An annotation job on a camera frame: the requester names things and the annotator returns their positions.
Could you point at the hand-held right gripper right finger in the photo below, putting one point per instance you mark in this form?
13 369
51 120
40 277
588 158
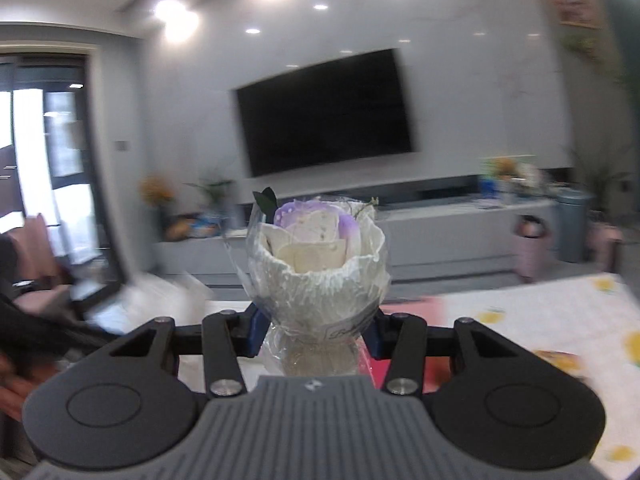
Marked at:
373 341

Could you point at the fruit print checked tablecloth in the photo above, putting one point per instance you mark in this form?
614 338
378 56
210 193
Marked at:
550 320

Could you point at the grey television cabinet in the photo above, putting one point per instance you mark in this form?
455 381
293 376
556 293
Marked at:
450 240

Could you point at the white flower bouquet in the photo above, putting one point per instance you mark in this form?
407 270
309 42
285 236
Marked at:
315 280

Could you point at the black wall television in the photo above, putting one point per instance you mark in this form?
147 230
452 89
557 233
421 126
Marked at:
325 115

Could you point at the orange flowers in vase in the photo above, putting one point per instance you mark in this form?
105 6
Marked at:
156 191

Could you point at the blue-grey trash bin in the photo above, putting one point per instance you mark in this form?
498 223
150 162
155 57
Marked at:
574 227

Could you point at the hanging green vine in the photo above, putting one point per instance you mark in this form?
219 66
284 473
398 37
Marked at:
585 47

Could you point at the framed wall picture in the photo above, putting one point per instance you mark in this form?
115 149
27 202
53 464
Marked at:
575 10

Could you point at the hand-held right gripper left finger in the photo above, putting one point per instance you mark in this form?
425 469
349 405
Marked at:
254 334

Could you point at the glass balcony door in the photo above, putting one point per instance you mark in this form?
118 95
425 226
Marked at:
50 160

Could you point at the pink trash bin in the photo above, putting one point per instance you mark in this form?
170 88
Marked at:
531 250

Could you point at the pink small container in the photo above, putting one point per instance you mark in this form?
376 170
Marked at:
606 247

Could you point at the pink card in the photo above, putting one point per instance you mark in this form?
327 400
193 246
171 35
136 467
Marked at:
415 310

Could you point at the pink chair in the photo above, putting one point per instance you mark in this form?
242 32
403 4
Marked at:
35 255

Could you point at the green plant on cabinet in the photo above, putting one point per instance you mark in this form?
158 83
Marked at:
212 187

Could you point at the green potted plant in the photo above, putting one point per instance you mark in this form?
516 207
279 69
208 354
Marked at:
597 185

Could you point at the teddy bear gift basket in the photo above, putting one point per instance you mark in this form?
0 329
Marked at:
510 175

